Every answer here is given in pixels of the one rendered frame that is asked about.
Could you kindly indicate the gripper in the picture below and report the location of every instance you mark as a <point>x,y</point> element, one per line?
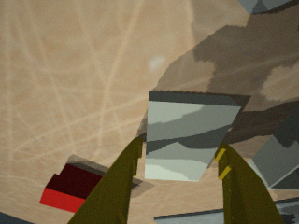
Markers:
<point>246,199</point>

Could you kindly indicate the grey hex nut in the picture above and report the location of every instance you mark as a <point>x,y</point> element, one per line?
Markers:
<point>256,6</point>

